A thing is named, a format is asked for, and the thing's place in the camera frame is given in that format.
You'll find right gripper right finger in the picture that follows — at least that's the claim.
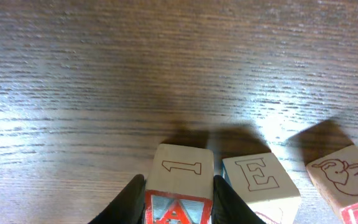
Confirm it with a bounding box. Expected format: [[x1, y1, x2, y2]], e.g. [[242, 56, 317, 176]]
[[211, 175, 265, 224]]

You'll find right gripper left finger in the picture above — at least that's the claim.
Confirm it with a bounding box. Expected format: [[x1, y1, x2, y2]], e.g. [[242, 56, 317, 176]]
[[89, 174, 146, 224]]

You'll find wooden block blue edge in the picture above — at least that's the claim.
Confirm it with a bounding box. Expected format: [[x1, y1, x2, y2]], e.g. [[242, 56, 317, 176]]
[[222, 152, 301, 224]]

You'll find red A letter block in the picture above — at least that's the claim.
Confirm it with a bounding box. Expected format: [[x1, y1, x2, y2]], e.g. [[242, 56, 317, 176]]
[[144, 144, 214, 224]]

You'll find red E letter block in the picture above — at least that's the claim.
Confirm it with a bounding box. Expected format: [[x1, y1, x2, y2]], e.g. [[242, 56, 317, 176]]
[[306, 145, 358, 224]]

